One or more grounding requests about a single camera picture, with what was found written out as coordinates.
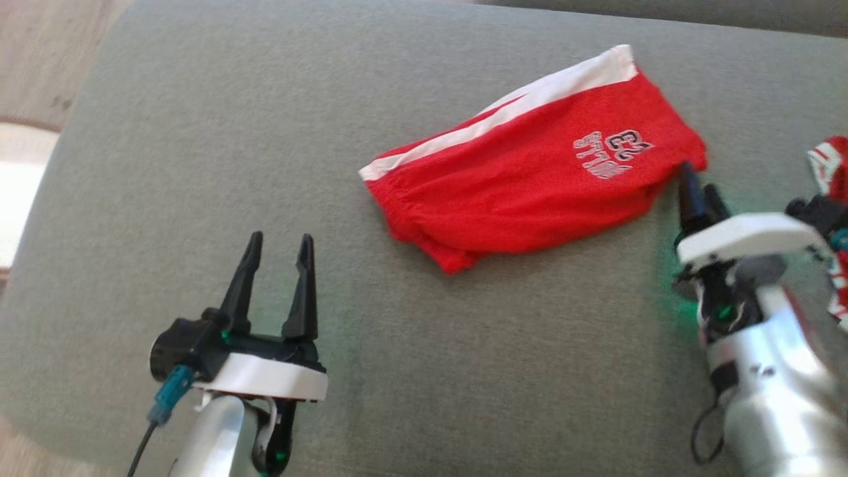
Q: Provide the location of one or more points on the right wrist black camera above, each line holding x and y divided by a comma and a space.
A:
818, 212

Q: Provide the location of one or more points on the wrist black camera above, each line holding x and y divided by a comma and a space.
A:
818, 212
185, 344

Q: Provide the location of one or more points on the red shorts white stripe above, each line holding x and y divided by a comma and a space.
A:
530, 185

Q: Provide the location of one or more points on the grey sofa seat cushion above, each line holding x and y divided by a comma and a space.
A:
331, 132

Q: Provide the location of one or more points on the grey sofa back cushion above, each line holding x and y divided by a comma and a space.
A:
695, 13

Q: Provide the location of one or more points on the red jersey white sleeves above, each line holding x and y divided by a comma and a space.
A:
836, 165

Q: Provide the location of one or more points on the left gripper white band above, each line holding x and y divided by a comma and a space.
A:
271, 377

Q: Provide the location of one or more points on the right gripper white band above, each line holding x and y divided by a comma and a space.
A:
748, 235

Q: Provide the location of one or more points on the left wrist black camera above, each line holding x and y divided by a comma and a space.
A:
185, 344

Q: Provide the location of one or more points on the white floor mat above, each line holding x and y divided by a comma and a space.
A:
20, 192

